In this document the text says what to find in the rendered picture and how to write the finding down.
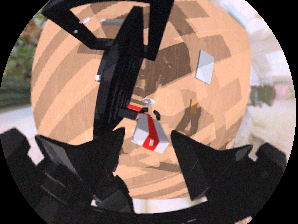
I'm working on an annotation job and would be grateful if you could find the grey rectangular bar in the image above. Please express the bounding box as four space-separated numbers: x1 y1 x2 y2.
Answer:
100 18 124 26

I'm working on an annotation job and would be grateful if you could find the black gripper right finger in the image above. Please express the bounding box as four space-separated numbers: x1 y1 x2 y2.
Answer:
170 131 254 200

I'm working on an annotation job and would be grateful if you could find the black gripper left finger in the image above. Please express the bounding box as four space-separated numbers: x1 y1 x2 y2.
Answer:
33 127 125 202

